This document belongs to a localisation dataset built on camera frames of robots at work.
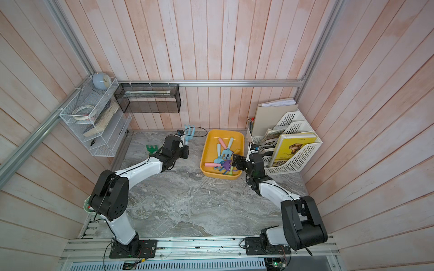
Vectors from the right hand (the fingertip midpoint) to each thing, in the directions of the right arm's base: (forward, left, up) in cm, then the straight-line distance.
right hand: (239, 155), depth 91 cm
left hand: (+4, +30, 0) cm, 30 cm away
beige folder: (+19, -17, +12) cm, 29 cm away
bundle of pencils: (+22, -8, +4) cm, 23 cm away
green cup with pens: (-30, +69, +2) cm, 76 cm away
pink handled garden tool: (+18, +9, -11) cm, 23 cm away
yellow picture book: (0, -24, +9) cm, 25 cm away
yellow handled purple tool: (+1, +7, -12) cm, 13 cm away
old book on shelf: (+4, +68, +21) cm, 71 cm away
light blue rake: (-1, +25, +17) cm, 30 cm away
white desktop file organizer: (+10, -17, -4) cm, 20 cm away
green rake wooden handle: (+11, +55, -10) cm, 57 cm away
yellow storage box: (+11, +17, -12) cm, 24 cm away
